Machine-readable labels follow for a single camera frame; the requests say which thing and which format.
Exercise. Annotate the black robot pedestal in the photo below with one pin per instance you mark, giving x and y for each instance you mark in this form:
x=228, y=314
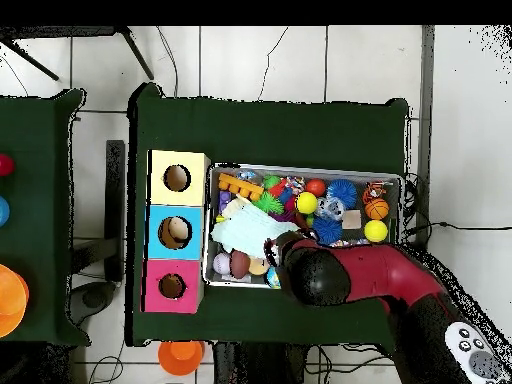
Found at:
x=256, y=368

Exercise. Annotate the yellow tennis ball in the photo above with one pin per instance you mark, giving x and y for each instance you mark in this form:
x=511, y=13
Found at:
x=376, y=231

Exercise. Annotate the orange basketball toy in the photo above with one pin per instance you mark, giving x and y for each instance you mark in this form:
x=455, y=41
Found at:
x=376, y=209

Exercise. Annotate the dark green table cloth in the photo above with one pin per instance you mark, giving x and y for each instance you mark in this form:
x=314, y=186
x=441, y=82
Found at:
x=260, y=132
x=36, y=132

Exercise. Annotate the blue plastic cup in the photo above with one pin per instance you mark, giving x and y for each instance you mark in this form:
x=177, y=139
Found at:
x=3, y=211

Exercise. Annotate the shallow clear mesh bin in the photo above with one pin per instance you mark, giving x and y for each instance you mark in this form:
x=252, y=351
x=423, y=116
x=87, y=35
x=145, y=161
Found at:
x=348, y=173

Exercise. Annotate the mint green cloth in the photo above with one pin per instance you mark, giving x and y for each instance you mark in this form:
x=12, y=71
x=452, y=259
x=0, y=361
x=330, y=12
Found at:
x=248, y=230

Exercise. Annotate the brown football toy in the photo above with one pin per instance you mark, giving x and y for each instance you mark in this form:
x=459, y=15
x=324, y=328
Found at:
x=240, y=264

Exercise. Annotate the blue spiky ball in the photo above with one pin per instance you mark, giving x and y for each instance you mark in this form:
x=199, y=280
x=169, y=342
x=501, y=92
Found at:
x=328, y=230
x=342, y=193

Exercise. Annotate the black tripod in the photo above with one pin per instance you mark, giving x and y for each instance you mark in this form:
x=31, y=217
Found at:
x=136, y=53

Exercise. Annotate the black upright stand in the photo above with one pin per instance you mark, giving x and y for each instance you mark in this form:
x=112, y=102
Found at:
x=115, y=200

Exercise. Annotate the white baseball toy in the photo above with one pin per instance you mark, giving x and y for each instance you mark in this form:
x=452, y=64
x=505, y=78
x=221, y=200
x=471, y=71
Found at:
x=222, y=263

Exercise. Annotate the smooth yellow ball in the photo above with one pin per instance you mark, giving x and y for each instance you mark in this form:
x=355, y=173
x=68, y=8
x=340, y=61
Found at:
x=306, y=202

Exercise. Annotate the large orange plastic cup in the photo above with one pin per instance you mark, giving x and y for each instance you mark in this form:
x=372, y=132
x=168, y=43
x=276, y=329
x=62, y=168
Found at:
x=12, y=300

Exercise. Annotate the wooden three-hole box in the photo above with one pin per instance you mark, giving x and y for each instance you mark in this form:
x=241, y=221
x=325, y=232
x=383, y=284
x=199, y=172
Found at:
x=196, y=248

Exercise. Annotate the orange red ball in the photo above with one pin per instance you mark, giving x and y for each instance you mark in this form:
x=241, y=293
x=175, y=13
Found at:
x=316, y=187

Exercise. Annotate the red plastic cup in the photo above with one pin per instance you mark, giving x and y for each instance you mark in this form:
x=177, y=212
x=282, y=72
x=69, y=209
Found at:
x=4, y=164

